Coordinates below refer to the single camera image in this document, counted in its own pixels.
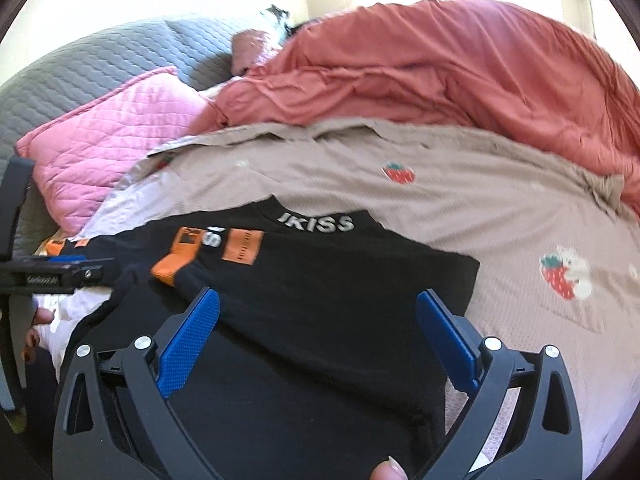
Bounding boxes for pink quilted pillow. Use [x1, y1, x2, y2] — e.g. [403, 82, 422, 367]
[15, 66, 211, 236]

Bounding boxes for black t-shirt with orange patches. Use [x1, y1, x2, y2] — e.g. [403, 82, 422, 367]
[35, 197, 481, 480]

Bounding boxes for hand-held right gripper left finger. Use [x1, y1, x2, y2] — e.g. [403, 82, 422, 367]
[52, 286, 221, 480]

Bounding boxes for beige strawberry printed blanket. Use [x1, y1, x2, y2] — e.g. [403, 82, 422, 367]
[32, 120, 640, 480]

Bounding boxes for black and white cloth item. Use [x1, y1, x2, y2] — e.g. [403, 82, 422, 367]
[257, 4, 296, 36]

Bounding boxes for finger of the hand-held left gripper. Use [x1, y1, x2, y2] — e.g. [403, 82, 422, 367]
[0, 254, 117, 295]

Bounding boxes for person's right hand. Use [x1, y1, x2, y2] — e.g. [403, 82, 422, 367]
[370, 456, 416, 480]

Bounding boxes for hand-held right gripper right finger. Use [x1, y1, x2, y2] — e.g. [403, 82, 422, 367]
[416, 289, 583, 480]

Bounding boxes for person's left hand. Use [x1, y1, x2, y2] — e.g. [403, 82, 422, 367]
[22, 307, 56, 363]

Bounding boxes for pale pink small pillow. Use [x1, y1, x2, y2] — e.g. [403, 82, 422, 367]
[231, 29, 286, 76]

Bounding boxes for coral red duvet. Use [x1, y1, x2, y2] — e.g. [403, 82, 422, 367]
[190, 0, 640, 231]

